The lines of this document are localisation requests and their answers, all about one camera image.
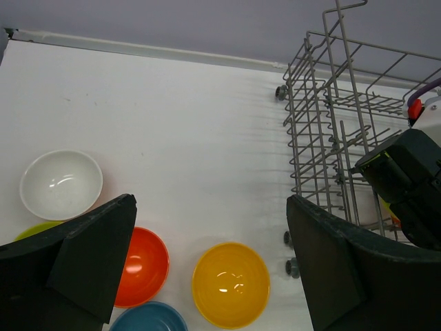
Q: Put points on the white orange-bottom bowl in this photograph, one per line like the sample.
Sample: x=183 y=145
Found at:
x=61 y=185

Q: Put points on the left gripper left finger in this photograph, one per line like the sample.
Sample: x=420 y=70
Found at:
x=67 y=277

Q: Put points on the large yellow bowl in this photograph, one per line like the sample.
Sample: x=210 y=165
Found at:
x=230 y=285

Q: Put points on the blue bowl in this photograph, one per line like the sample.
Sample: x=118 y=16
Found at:
x=153 y=315

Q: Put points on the small yellow bowl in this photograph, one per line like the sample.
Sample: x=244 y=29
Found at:
x=391 y=210

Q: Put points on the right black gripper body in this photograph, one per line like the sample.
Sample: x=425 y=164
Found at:
x=405 y=172

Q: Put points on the orange bowl left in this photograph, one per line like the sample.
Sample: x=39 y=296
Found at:
x=145 y=271

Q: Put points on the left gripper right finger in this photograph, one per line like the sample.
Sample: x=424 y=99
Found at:
x=354 y=279

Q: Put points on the grey wire dish rack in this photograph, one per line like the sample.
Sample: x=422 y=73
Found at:
x=344 y=97

